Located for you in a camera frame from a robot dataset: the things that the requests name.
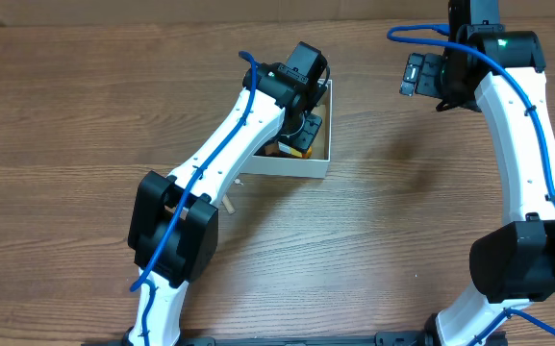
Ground colourful two-by-two puzzle cube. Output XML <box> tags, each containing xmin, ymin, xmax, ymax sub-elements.
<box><xmin>264</xmin><ymin>141</ymin><xmax>313</xmax><ymax>160</ymax></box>

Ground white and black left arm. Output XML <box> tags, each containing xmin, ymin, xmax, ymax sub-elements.
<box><xmin>123</xmin><ymin>62</ymin><xmax>330</xmax><ymax>345</ymax></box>

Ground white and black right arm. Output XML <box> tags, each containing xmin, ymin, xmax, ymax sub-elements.
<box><xmin>401</xmin><ymin>24</ymin><xmax>555</xmax><ymax>345</ymax></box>

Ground white open cardboard box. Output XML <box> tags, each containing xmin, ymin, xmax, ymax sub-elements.
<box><xmin>241</xmin><ymin>79</ymin><xmax>333</xmax><ymax>179</ymax></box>

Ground white pellet drum toy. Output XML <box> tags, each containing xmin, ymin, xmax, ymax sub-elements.
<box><xmin>221</xmin><ymin>178</ymin><xmax>243</xmax><ymax>214</ymax></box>

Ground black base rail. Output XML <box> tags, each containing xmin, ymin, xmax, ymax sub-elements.
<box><xmin>82</xmin><ymin>328</ymin><xmax>509</xmax><ymax>346</ymax></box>

